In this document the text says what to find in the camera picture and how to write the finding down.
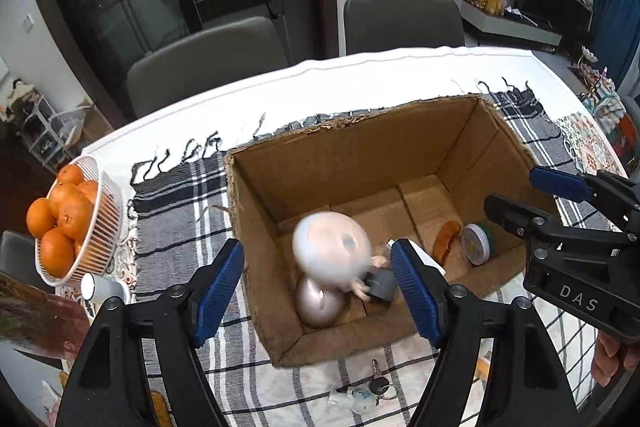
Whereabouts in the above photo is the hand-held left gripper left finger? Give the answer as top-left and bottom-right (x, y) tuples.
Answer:
(55, 238), (246, 427)

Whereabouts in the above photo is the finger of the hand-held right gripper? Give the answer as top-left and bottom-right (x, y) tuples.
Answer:
(529, 165), (640, 220)
(483, 193), (626, 254)

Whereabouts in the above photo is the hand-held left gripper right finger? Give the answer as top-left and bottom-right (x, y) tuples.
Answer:
(390, 238), (583, 427)

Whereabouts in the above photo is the white charger cube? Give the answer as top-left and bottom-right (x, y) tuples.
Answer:
(395, 238), (447, 279)

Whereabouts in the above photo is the small dark grey block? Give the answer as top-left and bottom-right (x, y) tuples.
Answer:
(362, 269), (399, 303)

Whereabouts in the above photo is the round tin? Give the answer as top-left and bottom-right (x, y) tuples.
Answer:
(460, 223), (496, 266)

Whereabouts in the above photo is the brown wooden comb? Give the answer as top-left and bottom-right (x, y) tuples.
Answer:
(432, 221), (462, 264)

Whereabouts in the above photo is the cream round deer toy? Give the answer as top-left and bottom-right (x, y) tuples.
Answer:
(292, 212), (387, 304)

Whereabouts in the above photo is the silver oval case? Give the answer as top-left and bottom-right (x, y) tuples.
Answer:
(295, 277), (347, 329)

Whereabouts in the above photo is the brown cardboard box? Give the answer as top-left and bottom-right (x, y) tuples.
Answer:
(223, 93), (563, 368)

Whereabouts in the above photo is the person's right hand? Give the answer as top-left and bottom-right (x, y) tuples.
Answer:
(590, 333), (627, 389)

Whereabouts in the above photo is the colourful patterned mat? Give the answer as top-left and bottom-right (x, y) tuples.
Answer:
(554, 112), (627, 180)

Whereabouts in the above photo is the chair with floral cushion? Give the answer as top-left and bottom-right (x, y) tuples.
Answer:
(579, 77), (640, 158)

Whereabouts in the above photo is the grey white plaid tablecloth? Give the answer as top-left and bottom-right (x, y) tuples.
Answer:
(129, 79), (627, 427)

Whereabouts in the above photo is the small white cup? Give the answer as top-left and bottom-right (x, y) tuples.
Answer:
(80, 273), (131, 306)

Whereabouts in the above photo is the white rabbit figurine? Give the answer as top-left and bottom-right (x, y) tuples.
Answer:
(327, 386), (375, 414)

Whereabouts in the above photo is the white plastic basket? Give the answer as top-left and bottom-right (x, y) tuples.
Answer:
(35, 155), (124, 288)

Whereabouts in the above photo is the grey television cabinet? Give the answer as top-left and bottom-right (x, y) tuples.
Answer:
(460, 0), (564, 54)

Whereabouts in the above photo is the pile of oranges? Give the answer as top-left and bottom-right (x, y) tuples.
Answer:
(26, 164), (100, 280)

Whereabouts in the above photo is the blue curtain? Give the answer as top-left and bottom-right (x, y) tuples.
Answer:
(590, 0), (640, 94)

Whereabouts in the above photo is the grey dining chair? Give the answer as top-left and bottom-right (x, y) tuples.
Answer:
(343, 0), (467, 56)
(126, 16), (292, 120)
(0, 231), (42, 289)

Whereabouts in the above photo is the white shelf rack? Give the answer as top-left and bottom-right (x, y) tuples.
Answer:
(19, 96), (84, 174)

